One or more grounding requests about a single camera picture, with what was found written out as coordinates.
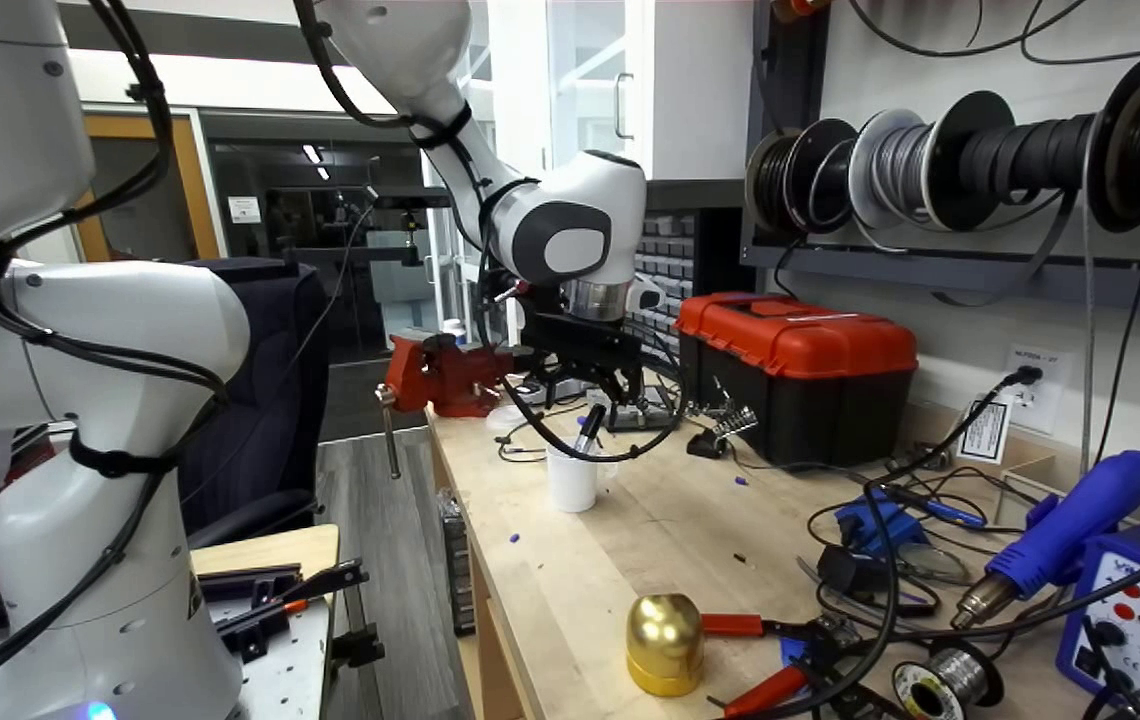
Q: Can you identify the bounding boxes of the metal helping hands tool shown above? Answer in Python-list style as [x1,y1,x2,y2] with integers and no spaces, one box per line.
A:
[686,406,762,463]

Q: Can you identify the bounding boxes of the white wire spool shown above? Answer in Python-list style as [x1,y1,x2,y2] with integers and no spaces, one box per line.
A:
[843,108,942,234]

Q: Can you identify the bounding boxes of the black power cable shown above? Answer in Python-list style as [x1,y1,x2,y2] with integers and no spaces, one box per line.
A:
[802,365,1044,576]

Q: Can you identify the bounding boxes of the gold metal dome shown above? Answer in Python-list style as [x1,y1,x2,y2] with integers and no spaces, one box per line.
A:
[623,592,709,704]

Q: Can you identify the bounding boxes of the small black wire spool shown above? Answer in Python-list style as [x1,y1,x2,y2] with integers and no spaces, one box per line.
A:
[746,129,818,247]

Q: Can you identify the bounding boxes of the wooden door frame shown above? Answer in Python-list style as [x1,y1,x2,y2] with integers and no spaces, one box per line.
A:
[70,106,231,263]

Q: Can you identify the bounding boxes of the blue hot air gun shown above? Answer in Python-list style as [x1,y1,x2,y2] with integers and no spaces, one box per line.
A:
[949,447,1140,633]

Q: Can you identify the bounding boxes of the red bench vise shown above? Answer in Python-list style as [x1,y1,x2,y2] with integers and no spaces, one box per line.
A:
[371,333,520,425]

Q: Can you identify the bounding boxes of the black office chair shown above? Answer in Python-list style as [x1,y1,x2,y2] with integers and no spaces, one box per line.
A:
[175,257,337,546]

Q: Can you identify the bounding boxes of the white wall power outlet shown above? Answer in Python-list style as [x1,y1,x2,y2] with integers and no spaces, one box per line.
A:
[1006,344,1070,420]

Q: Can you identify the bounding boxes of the red black toolbox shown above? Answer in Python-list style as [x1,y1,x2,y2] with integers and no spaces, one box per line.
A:
[673,287,924,471]

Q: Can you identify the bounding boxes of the white cup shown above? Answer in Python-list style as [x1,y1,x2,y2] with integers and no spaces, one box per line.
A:
[550,436,605,520]

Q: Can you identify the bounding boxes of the solder wire spool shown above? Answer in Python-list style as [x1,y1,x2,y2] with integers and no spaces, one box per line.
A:
[888,640,1007,720]

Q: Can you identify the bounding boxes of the grey spool rack shelf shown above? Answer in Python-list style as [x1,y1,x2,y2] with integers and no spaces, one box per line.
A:
[741,235,1140,324]

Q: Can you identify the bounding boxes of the black silver Sharpie marker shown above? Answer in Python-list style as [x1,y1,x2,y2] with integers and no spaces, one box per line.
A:
[575,399,609,456]

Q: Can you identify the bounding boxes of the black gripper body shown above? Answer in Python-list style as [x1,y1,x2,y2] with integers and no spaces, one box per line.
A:
[520,307,647,393]

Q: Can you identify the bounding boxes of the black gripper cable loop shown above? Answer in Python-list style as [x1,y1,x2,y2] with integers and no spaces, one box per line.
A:
[473,263,696,470]

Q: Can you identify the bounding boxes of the blue plastic clamp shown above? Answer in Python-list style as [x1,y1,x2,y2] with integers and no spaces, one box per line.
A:
[831,487,937,560]

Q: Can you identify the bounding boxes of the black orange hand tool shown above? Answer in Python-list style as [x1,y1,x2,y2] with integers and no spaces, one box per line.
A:
[199,555,371,666]

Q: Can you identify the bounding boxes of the red handled pliers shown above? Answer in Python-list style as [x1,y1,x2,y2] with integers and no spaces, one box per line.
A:
[696,614,824,720]

